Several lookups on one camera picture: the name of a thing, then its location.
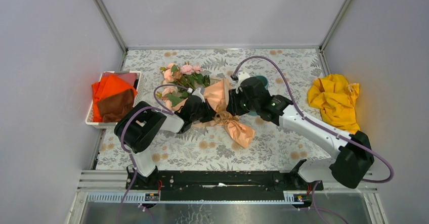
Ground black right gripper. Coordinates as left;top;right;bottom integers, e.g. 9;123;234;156
226;87;259;117

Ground brown paper ribbon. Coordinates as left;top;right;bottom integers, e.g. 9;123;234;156
213;111;239;124

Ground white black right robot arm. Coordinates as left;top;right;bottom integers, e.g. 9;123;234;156
227;75;374;190

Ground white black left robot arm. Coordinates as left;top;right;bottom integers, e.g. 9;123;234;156
114;96;216;189

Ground teal cylindrical vase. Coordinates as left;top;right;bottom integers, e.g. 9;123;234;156
248;75;269;116

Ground pink cloth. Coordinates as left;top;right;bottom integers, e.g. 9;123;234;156
101;72;139;87

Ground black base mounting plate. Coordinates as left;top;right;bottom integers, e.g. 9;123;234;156
125;170;323;201

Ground brown cloth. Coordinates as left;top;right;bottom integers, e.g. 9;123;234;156
97;89;135;123

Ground yellow crumpled cloth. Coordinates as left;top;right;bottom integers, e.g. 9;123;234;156
307;74;360;134

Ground orange cloth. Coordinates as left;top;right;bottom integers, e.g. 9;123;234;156
92;75;137;122

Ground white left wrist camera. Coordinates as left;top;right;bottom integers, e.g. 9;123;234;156
187;87;205;102

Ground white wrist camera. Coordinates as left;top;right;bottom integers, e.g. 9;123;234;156
231;71;250;93
187;87;205;102

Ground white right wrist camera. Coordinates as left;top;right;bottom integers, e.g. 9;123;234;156
231;71;250;93

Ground aluminium frame rail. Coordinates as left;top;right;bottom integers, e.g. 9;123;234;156
93;0;127;54

